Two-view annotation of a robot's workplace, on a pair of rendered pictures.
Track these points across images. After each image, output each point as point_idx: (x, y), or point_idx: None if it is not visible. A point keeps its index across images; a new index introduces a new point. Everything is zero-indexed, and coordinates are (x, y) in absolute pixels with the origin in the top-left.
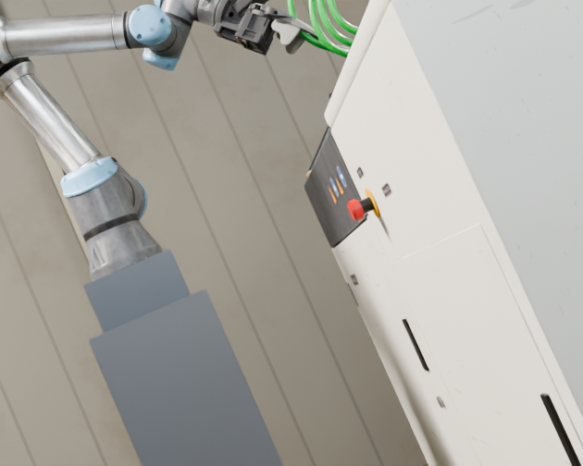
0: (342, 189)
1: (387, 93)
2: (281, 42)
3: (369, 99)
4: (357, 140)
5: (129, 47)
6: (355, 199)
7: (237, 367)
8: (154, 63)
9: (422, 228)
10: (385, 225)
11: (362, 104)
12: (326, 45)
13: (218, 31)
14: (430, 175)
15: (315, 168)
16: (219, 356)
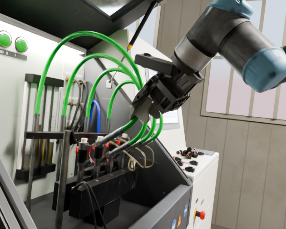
0: (180, 221)
1: (213, 172)
2: (160, 115)
3: (210, 172)
4: (202, 186)
5: None
6: (186, 220)
7: None
8: (278, 82)
9: (204, 209)
10: (194, 221)
11: (208, 173)
12: (144, 131)
13: (200, 82)
14: (211, 190)
15: (156, 225)
16: None
